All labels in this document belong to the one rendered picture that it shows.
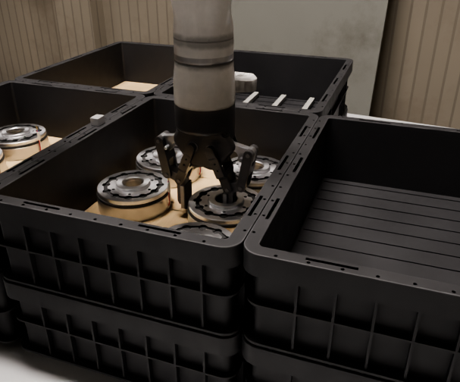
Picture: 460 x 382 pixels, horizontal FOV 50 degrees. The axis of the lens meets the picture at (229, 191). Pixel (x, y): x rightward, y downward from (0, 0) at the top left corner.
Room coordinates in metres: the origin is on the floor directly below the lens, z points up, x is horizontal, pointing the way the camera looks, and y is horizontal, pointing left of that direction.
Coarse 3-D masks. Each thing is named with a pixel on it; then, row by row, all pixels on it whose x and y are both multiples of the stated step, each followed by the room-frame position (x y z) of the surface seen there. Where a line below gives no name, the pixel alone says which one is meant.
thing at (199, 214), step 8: (200, 192) 0.61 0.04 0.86; (208, 192) 0.61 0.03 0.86; (248, 192) 0.61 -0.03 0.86; (256, 192) 0.61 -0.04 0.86; (192, 200) 0.59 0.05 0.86; (200, 200) 0.59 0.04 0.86; (248, 200) 0.59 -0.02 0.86; (192, 208) 0.56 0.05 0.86; (200, 208) 0.57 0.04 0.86; (208, 208) 0.56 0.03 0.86; (240, 208) 0.56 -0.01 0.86; (200, 216) 0.55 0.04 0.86; (208, 216) 0.54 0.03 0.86; (216, 216) 0.54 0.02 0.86; (224, 216) 0.55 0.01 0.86; (232, 216) 0.55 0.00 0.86; (240, 216) 0.55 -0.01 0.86
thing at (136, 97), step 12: (0, 84) 0.91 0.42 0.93; (12, 84) 0.93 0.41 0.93; (24, 84) 0.92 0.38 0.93; (36, 84) 0.91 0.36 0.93; (48, 84) 0.91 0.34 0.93; (120, 96) 0.85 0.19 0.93; (132, 96) 0.84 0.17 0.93; (144, 96) 0.83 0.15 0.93; (120, 108) 0.77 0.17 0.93; (84, 132) 0.66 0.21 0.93; (60, 144) 0.62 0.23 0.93; (36, 156) 0.58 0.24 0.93; (12, 168) 0.54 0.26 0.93; (0, 180) 0.51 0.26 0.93
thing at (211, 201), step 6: (216, 192) 0.60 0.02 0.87; (222, 192) 0.60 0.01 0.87; (210, 198) 0.58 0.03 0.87; (216, 198) 0.59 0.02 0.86; (240, 198) 0.58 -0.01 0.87; (210, 204) 0.57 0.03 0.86; (216, 204) 0.57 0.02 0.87; (222, 204) 0.57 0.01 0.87; (228, 204) 0.57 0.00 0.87; (234, 204) 0.57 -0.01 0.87; (240, 204) 0.57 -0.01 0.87
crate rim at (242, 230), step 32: (160, 96) 0.83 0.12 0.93; (96, 128) 0.68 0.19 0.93; (288, 160) 0.57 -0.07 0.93; (0, 192) 0.49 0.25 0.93; (32, 224) 0.45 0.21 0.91; (64, 224) 0.43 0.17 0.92; (96, 224) 0.42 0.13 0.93; (128, 224) 0.41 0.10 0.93; (192, 256) 0.38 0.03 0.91; (224, 256) 0.37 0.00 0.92
